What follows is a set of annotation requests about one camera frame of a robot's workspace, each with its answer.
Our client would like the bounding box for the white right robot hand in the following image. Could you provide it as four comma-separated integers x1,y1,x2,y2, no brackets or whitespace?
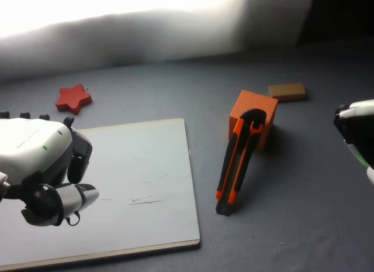
333,99,374,185

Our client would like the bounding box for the grey table cloth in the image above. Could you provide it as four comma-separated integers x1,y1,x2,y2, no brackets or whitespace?
0,40,374,272

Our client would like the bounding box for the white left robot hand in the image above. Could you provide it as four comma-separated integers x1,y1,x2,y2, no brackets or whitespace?
0,109,100,228

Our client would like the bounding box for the white backdrop cloth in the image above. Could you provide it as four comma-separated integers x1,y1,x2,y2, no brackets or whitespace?
0,0,315,82

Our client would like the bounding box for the red wooden star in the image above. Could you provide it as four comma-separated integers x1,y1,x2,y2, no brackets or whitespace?
55,83,93,115

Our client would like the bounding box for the white paper pad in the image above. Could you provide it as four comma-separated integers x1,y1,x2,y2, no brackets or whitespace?
0,118,202,271

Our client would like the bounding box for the orange black utility knife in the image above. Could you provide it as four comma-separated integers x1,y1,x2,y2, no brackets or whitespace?
215,108,267,217

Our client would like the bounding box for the tan wooden block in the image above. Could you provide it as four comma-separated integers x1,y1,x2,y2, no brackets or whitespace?
268,82,308,102

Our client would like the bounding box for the orange textured block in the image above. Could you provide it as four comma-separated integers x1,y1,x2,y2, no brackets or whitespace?
229,89,279,152

